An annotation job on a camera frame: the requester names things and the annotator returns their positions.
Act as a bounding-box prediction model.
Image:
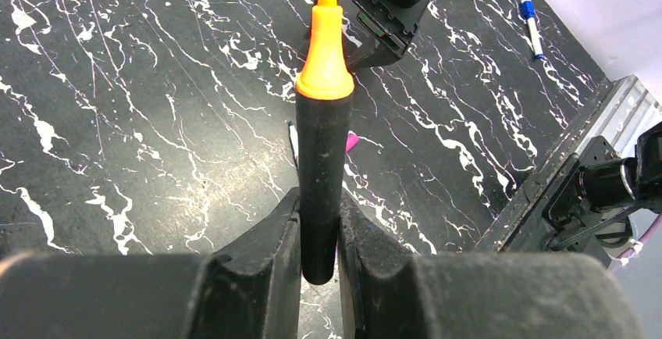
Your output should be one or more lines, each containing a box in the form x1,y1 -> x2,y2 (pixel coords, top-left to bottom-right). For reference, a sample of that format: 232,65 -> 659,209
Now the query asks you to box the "purple pen cap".
345,132 -> 360,153

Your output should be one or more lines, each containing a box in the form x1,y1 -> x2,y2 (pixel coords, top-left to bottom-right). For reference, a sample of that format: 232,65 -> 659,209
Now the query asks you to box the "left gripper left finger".
1,188 -> 301,338

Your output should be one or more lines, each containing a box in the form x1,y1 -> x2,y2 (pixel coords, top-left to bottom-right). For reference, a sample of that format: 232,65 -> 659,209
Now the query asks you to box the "orange black highlighter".
295,0 -> 354,285

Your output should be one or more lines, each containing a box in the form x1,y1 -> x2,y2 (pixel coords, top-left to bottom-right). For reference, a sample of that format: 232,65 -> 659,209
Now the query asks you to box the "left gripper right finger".
337,194 -> 645,338

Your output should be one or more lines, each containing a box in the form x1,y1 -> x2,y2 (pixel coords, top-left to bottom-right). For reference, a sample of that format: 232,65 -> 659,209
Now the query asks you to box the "blue capped white marker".
519,0 -> 544,60

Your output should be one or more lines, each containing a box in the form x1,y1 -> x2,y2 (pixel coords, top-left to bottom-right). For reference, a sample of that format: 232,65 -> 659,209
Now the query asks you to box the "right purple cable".
610,215 -> 662,276

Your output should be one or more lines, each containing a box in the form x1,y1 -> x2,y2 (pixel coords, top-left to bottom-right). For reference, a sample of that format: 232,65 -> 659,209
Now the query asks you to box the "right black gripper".
300,0 -> 467,71

